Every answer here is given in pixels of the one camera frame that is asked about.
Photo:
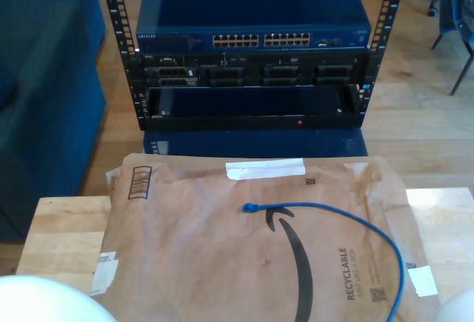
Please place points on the black rack tray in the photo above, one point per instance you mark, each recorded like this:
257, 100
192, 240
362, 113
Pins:
240, 101

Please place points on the short white tape strip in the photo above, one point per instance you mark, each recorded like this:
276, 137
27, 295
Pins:
422, 281

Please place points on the blue network switch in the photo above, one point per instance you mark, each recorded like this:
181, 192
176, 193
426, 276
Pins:
252, 7

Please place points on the dark metal chair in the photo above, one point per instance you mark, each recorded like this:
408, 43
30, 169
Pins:
460, 77

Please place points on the grey-blue jacket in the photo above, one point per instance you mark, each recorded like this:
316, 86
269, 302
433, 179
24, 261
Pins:
457, 7

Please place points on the torn white label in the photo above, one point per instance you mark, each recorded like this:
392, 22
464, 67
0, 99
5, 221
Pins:
104, 274

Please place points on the black rack frame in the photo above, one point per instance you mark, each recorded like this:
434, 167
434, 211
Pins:
118, 11

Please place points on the brown paper mailer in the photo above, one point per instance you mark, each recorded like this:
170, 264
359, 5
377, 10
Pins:
203, 255

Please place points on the black rack server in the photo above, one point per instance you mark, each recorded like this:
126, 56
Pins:
222, 74

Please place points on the office chair caster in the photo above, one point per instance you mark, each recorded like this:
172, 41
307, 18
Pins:
432, 12

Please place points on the long white tape strip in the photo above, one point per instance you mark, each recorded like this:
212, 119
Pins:
264, 169

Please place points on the blue sofa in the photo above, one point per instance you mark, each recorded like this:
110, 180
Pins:
44, 96

